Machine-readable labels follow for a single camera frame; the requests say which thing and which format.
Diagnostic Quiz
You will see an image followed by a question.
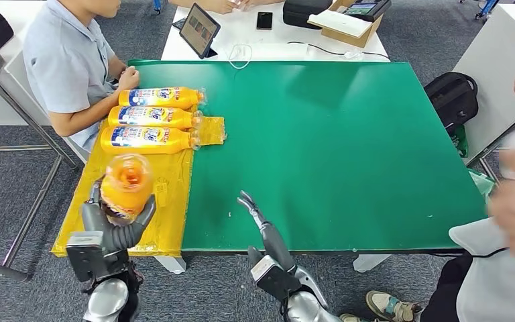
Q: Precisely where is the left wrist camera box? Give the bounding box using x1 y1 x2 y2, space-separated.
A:
65 231 129 283

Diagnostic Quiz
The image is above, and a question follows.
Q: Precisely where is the black zip case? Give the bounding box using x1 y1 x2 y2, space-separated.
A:
282 0 333 30

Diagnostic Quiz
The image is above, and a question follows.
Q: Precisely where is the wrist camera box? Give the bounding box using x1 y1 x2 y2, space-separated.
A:
65 231 129 283
250 254 303 301

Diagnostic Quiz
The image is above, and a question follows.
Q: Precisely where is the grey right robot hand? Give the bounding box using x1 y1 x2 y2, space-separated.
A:
237 191 298 273

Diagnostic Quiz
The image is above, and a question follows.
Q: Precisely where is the green bag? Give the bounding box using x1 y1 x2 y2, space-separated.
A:
451 124 469 158

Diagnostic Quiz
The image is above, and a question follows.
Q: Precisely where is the black backpack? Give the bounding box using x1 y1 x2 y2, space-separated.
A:
424 72 479 134

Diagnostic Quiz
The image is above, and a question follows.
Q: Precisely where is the black cable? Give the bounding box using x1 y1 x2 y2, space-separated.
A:
287 40 390 61

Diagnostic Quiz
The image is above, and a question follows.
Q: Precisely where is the white flat box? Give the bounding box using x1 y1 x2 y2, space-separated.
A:
241 43 309 62

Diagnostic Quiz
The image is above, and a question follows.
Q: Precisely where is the white cable loop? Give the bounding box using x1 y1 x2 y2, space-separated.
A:
228 43 254 70

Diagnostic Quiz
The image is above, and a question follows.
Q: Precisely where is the black device with screen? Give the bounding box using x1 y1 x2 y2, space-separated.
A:
341 0 392 23

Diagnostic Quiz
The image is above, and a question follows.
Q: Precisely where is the black smartphone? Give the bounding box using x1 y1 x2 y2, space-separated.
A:
256 11 274 31

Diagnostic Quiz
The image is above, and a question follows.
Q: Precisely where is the yellow taped cardboard sheet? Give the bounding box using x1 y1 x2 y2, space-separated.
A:
52 104 227 259

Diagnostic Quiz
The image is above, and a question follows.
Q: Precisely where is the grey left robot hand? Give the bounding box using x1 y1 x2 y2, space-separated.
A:
80 180 157 252

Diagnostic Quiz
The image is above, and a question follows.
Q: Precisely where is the green table mat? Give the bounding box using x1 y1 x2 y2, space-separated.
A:
126 60 488 254

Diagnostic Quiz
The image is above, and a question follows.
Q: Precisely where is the person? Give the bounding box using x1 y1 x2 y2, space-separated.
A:
339 44 515 322
21 0 141 152

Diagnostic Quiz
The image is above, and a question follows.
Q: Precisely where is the brown cardboard box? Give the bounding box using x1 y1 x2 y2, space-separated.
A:
319 0 384 49

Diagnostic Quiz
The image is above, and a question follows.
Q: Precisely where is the orange detergent bottle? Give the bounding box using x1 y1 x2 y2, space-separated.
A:
118 87 207 111
99 153 154 223
107 105 204 130
101 125 201 155

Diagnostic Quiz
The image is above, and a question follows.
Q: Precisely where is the white table with metal legs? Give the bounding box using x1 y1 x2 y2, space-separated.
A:
453 4 515 183

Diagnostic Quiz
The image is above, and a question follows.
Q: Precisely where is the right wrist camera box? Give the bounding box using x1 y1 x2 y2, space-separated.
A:
250 254 303 301

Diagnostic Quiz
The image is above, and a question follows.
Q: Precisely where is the clear plastic bag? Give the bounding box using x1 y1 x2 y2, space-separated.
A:
467 168 496 199

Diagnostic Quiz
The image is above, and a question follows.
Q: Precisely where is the blue metal frame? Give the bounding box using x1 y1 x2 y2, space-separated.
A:
459 0 500 21

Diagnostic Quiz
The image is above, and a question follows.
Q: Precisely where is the white table leg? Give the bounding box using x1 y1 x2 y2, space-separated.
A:
353 254 392 273
154 256 187 276

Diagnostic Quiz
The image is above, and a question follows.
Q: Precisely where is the white flat board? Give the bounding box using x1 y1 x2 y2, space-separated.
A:
307 9 373 39

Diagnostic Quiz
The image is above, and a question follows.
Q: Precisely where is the black tablet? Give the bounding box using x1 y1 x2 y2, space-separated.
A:
179 3 222 60

